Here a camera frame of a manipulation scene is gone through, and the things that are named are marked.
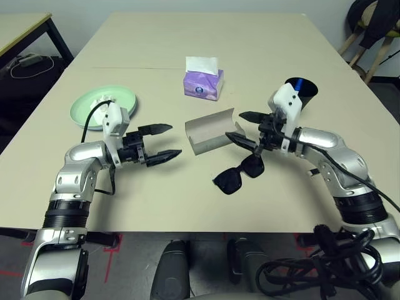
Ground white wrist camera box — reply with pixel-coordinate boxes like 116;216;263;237
266;83;304;154
101;102;131;165

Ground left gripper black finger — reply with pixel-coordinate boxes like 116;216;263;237
137;123;173;137
144;149;183;166

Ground grey power adapter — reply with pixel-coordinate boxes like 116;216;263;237
17;53;40;67

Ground grey robot torso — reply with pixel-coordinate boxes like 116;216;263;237
149;292;282;300

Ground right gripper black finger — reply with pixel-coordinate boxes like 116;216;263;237
239;111;266;124
224;131;263;157

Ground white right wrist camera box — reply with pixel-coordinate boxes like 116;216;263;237
266;83;304;154

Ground white tissue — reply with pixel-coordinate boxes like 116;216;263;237
90;93;118;124

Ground purple tissue pack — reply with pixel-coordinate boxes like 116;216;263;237
182;56;225;103

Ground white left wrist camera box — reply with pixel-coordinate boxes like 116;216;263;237
101;102;131;165

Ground green plastic plate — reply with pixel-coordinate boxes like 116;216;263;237
69;84;140;131

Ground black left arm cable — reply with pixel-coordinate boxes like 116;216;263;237
81;99;117;196

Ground dark grey robot right leg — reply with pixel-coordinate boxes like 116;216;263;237
226;237;269;293

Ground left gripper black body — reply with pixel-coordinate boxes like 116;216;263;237
120;131;148;165

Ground black sunglasses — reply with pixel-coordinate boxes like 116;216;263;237
212;152;266;196

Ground grey glasses case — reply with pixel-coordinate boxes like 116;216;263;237
184;107;248;156

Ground yellow-green stool cushion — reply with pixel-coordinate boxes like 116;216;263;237
357;18;400;38

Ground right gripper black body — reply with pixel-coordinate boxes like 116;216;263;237
257;112;287;154

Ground tangled black cable bundle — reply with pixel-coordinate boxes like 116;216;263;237
255;224;385;300

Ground dark grey robot leg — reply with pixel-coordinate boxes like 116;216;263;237
226;237;269;293
149;239;191;300

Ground dark grey robot left leg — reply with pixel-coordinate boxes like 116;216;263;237
149;239;191;300

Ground beige side table black legs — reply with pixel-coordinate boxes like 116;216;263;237
0;12;74;68

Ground wooden stool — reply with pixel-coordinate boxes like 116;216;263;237
338;27;400;84

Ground black plastic cup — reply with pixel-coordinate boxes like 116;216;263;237
284;77;319;112

